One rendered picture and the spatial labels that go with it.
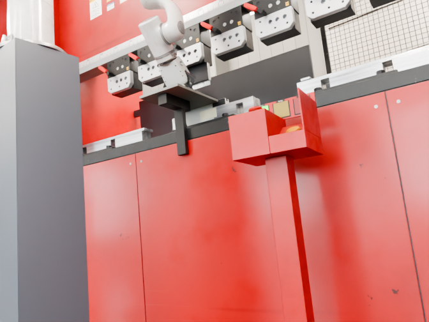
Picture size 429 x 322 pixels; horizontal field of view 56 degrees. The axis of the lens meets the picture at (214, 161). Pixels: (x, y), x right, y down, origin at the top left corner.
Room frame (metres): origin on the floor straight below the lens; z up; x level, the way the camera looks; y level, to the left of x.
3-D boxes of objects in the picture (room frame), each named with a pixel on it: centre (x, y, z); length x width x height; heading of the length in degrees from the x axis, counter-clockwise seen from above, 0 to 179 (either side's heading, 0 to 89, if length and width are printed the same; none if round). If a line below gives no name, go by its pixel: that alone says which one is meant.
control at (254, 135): (1.06, -0.17, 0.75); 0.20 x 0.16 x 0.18; 62
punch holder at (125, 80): (1.84, 0.39, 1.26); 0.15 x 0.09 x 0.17; 58
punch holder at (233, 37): (1.52, -0.12, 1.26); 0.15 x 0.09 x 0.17; 58
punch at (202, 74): (1.61, 0.03, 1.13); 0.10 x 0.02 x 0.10; 58
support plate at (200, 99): (1.49, 0.11, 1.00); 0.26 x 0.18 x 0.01; 148
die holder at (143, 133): (1.91, 0.50, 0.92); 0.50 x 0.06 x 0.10; 58
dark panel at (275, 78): (2.17, -0.04, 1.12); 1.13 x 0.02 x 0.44; 58
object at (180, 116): (1.46, 0.13, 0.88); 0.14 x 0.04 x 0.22; 148
